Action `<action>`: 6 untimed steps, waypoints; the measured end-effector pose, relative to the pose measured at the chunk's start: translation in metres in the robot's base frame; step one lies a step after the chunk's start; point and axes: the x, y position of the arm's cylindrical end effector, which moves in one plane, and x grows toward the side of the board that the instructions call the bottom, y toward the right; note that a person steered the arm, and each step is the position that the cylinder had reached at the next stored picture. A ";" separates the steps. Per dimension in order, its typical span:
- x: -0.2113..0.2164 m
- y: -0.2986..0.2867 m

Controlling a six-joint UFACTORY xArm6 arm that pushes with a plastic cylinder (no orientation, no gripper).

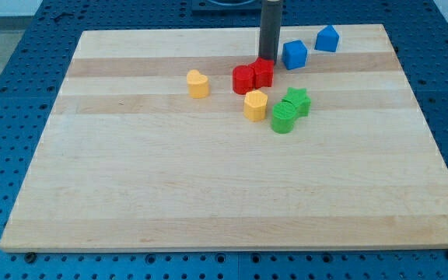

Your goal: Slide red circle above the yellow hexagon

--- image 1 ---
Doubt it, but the green circle block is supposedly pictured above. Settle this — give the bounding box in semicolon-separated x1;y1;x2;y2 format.
271;101;297;134

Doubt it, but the yellow hexagon block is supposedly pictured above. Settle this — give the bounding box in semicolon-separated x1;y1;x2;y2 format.
243;89;268;122

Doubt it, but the blue cube block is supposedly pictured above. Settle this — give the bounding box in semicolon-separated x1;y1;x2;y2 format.
282;40;308;70

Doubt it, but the green star block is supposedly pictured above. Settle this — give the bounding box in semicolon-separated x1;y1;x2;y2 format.
282;87;311;117

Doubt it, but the red star block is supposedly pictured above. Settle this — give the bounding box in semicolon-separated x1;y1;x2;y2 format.
249;58;275;89

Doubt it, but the red circle block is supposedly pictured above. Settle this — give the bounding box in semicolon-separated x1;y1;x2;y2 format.
232;65;254;95

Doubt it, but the light wooden board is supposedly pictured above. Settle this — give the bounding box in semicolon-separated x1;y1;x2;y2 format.
0;24;448;253

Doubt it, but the blue pentagon block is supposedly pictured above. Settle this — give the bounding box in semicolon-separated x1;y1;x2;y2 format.
314;25;340;52

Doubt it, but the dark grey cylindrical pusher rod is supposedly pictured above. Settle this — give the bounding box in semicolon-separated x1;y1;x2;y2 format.
258;0;283;63

